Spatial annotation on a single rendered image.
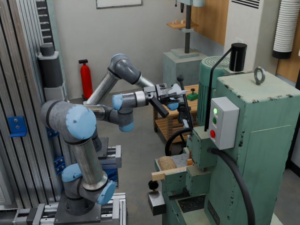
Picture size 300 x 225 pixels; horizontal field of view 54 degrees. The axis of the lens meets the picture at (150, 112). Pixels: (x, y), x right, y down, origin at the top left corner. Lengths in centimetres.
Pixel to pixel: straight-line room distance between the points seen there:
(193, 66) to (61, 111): 287
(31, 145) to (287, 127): 115
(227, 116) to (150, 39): 357
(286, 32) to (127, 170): 192
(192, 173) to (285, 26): 179
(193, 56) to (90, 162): 288
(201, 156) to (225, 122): 24
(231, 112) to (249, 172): 27
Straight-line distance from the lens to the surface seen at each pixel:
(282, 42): 284
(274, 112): 108
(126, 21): 435
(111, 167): 200
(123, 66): 179
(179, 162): 169
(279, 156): 121
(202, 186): 140
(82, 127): 109
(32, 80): 141
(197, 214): 156
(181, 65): 374
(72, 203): 154
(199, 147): 121
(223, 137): 107
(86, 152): 120
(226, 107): 103
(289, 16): 279
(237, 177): 106
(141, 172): 301
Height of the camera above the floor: 196
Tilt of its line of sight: 29 degrees down
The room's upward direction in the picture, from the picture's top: 1 degrees counter-clockwise
